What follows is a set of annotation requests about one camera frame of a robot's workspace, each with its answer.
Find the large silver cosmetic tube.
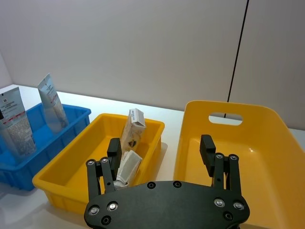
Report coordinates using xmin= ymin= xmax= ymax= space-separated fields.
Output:
xmin=0 ymin=86 xmax=38 ymax=164

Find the small silver cosmetic tube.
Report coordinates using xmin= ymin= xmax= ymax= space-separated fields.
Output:
xmin=37 ymin=73 xmax=69 ymax=134

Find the cream cardboard box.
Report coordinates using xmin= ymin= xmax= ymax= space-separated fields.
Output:
xmin=120 ymin=108 xmax=146 ymax=156

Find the blue plastic bin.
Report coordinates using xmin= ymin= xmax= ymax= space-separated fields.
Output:
xmin=0 ymin=104 xmax=92 ymax=191

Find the yellow plastic basket with handle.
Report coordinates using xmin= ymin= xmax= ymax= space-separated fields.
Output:
xmin=173 ymin=100 xmax=305 ymax=229

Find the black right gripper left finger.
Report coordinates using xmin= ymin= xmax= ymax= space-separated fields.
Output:
xmin=86 ymin=137 xmax=123 ymax=202

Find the yellow rectangular plastic bin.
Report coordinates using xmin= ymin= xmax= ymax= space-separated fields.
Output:
xmin=32 ymin=113 xmax=165 ymax=214

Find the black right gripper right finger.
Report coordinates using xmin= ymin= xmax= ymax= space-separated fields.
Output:
xmin=199 ymin=134 xmax=243 ymax=198

